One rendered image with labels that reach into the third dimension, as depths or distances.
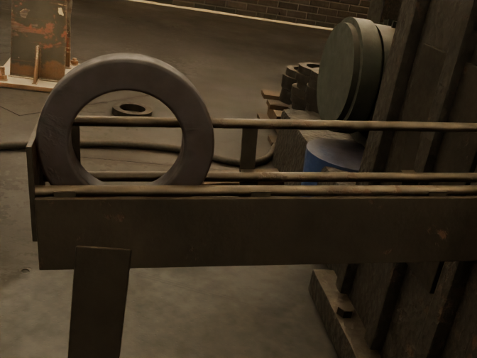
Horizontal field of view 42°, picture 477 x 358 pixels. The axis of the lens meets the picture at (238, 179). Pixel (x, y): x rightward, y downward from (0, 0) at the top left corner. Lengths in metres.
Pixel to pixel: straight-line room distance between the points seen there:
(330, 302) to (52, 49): 2.10
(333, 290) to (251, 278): 0.24
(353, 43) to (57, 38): 1.69
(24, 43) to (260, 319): 2.09
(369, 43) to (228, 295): 0.88
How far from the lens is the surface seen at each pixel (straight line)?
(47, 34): 3.22
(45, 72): 3.27
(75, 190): 0.67
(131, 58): 0.64
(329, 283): 1.66
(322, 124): 0.76
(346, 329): 1.50
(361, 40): 1.98
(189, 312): 1.56
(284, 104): 3.00
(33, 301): 1.57
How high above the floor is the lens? 0.89
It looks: 22 degrees down
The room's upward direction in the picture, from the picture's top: 10 degrees clockwise
